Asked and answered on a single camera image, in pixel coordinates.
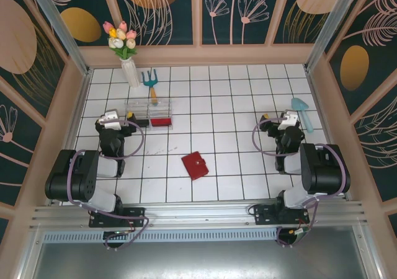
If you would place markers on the clear acrylic organizer box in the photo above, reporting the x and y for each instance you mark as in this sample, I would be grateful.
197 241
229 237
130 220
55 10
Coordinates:
161 107

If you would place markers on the red leather card holder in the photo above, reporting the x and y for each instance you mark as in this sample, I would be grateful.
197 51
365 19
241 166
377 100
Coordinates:
195 166

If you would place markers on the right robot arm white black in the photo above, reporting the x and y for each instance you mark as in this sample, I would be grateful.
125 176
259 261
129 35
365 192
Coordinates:
293 165

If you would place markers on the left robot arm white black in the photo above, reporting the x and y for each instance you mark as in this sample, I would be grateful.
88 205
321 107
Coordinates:
104 167

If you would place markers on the black flat card stack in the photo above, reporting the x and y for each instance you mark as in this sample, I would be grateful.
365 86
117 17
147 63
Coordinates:
143 123

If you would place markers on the red flat card stack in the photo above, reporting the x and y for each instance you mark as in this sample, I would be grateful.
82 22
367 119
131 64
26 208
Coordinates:
160 123

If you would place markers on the light blue plastic trowel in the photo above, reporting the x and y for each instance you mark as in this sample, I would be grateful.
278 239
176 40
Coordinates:
301 107

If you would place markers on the white ribbed vase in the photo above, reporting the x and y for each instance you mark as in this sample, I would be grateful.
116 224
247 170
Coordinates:
131 73

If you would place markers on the artificial tulip bouquet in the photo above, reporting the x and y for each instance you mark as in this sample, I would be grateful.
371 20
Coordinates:
121 40

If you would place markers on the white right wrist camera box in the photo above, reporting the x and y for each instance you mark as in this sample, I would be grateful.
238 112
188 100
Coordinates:
288 121

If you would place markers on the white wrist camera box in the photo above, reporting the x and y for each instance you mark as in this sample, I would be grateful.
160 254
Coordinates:
111 119
288 121

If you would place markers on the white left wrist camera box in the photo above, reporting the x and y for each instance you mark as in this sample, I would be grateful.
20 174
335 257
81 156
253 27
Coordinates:
111 119

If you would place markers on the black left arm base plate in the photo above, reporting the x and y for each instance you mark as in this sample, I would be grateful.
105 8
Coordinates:
131 217

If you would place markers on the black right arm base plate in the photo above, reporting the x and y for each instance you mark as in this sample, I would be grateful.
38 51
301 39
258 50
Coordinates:
265 215

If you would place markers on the aluminium mounting rail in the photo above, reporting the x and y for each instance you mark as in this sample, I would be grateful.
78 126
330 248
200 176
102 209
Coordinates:
198 212

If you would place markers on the aluminium frame post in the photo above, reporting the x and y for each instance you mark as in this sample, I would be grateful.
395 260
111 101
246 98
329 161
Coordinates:
328 24
63 31

